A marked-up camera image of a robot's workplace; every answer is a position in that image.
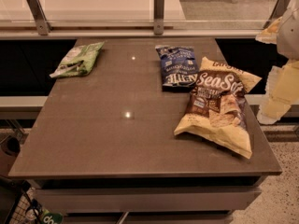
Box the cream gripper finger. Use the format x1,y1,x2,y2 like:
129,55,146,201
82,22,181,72
257,60,299,124
255,17,282,44

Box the brown sea salt chip bag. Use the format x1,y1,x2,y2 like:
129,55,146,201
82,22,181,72
174,58,261,159

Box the blue kettle chip bag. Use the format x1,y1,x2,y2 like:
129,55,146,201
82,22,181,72
155,45,199,89

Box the green jalapeno chip bag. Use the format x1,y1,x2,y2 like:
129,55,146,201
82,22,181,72
50,42,104,78

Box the grey table drawer unit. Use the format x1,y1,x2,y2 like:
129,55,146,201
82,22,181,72
35,186,262,224

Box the glass railing panel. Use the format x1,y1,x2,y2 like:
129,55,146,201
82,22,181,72
0,0,277,30

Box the dark round floor object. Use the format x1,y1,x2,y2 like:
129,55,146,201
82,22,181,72
1,136,21,157

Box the right metal railing bracket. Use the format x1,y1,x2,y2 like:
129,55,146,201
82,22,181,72
263,0,291,28

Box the metal railing bracket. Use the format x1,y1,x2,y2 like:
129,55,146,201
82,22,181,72
26,0,51,35
153,0,164,35
263,0,291,28

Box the middle metal railing bracket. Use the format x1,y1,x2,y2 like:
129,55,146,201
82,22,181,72
153,0,164,35

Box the left metal railing bracket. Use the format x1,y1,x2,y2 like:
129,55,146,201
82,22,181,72
26,0,51,35

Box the wire basket with green package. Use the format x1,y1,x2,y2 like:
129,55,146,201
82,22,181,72
5,187,64,224

